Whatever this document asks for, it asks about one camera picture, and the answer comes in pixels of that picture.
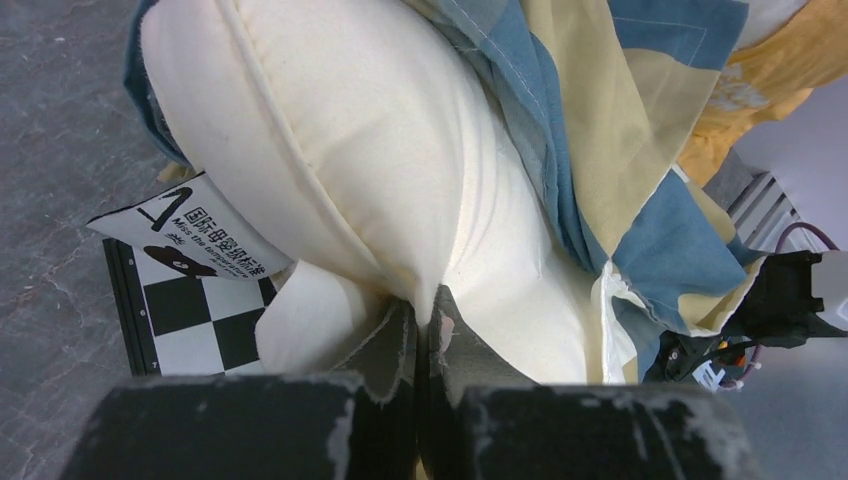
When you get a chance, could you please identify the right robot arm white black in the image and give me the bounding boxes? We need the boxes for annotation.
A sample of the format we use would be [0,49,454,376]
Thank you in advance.
[722,251,847,349]

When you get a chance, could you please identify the cream white pillow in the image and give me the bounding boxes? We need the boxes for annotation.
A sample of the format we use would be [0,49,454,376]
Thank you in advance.
[86,0,641,386]

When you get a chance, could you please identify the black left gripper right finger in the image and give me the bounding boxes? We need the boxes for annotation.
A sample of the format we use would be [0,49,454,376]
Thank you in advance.
[417,286,762,479]

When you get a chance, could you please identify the blue beige checkered pillowcase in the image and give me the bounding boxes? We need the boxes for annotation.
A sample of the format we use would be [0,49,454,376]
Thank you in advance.
[124,1,763,384]

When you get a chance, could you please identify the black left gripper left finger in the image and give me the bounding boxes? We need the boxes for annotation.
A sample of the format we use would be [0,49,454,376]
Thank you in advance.
[62,301,417,479]

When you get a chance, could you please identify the black white checkerboard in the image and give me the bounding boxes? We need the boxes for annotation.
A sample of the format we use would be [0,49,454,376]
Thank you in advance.
[103,239,276,377]

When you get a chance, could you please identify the aluminium frame rail front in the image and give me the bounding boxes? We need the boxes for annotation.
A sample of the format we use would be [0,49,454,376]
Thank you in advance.
[704,149,801,251]

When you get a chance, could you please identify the yellow Mickey Mouse pillow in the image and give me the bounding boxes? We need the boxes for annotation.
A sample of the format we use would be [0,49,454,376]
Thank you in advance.
[678,0,847,187]

